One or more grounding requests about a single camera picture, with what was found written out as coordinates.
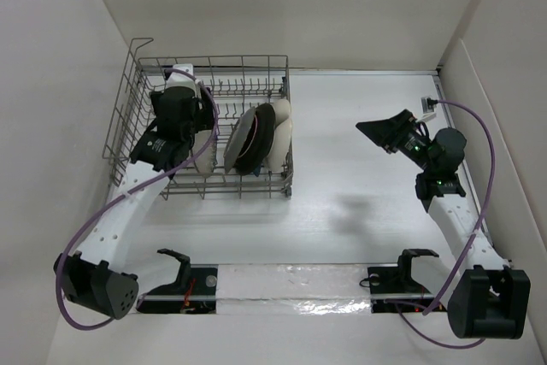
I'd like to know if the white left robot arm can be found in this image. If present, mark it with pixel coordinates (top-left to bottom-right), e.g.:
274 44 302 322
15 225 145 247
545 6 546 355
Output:
54 83 218 331

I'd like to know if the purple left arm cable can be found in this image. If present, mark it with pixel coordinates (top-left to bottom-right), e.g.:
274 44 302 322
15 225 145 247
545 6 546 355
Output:
55 68 220 331

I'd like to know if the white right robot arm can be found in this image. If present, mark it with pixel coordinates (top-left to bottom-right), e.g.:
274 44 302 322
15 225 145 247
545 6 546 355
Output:
356 109 531 339

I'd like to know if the grey wire dish rack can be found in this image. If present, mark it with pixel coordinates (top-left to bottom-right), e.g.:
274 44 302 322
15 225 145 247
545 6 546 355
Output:
103 38 294 198

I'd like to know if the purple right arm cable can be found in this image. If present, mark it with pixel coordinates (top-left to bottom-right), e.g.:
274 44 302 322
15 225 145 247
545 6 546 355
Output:
397 98 497 348

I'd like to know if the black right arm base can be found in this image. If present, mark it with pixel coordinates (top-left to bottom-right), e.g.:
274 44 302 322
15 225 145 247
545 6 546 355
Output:
359 249 450 314

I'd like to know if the cream divided plate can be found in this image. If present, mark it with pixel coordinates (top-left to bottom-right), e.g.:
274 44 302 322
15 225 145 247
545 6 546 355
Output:
265 99 293 173

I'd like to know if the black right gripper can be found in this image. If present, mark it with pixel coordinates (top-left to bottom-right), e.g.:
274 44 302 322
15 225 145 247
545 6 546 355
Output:
356 109 434 173

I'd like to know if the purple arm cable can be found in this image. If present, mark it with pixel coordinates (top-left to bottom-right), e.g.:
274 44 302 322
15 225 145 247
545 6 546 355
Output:
55 68 220 331
397 98 497 348

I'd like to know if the speckled beige round plate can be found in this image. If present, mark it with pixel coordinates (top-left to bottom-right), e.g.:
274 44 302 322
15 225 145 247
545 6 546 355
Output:
191 133 217 178

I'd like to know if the grey plate with gold tree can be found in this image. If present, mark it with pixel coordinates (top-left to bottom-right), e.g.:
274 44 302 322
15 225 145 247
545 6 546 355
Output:
223 107 258 174

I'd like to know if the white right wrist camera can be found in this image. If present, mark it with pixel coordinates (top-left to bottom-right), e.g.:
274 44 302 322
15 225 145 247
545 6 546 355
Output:
419 97 437 123

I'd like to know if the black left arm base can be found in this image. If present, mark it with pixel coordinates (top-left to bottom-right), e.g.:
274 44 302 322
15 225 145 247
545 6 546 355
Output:
135 248 219 315

